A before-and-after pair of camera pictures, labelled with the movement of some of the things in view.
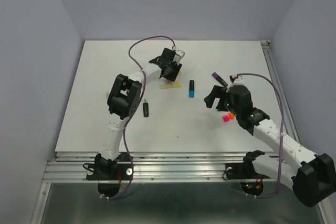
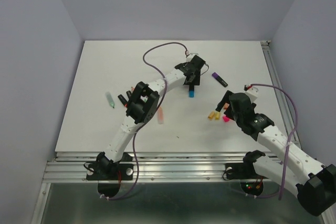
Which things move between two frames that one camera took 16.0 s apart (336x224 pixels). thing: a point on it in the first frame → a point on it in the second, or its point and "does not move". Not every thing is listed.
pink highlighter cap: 226,118 does not move
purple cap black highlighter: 217,76 does not move
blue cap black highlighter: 191,88 does not move
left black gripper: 172,76 → 196,81
